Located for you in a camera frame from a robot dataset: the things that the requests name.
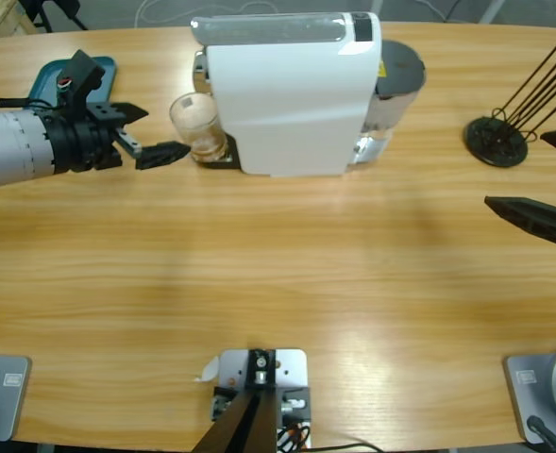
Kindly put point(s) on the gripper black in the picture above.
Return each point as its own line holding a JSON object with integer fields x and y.
{"x": 84, "y": 141}

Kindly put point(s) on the clear drinking glass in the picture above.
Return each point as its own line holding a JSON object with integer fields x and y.
{"x": 199, "y": 129}

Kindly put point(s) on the grey translucent machine lever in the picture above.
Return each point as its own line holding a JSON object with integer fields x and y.
{"x": 268, "y": 30}

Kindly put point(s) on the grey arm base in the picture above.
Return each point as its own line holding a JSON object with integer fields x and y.
{"x": 542, "y": 387}
{"x": 4, "y": 391}

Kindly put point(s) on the white capsule coffee machine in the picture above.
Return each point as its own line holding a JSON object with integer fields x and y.
{"x": 287, "y": 104}

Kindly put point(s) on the teal plastic tray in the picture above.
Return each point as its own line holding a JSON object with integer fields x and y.
{"x": 107, "y": 75}

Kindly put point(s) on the metal grille drip tray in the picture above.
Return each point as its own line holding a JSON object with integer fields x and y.
{"x": 232, "y": 153}

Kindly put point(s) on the black chair legs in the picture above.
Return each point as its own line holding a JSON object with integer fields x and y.
{"x": 65, "y": 4}

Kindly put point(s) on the clear water tank dark lid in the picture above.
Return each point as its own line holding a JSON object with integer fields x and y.
{"x": 400, "y": 66}

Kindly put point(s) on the white tape tab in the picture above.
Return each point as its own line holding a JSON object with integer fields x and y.
{"x": 209, "y": 370}

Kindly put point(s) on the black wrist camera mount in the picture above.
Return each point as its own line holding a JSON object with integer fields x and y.
{"x": 77, "y": 80}

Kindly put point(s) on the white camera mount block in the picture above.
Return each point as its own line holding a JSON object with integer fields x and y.
{"x": 291, "y": 368}

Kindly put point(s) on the black camera post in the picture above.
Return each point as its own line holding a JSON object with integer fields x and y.
{"x": 249, "y": 424}

